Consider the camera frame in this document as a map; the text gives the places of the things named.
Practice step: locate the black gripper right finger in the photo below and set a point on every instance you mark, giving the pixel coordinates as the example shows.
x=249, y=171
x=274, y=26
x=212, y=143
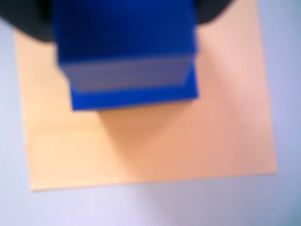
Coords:
x=209, y=9

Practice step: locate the small blue cube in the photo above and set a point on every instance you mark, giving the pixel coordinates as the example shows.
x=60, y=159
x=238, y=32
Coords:
x=124, y=30

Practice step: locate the orange paper square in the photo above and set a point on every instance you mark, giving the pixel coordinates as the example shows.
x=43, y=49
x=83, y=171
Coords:
x=164, y=153

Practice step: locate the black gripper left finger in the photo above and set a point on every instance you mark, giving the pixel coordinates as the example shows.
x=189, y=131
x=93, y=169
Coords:
x=28, y=16

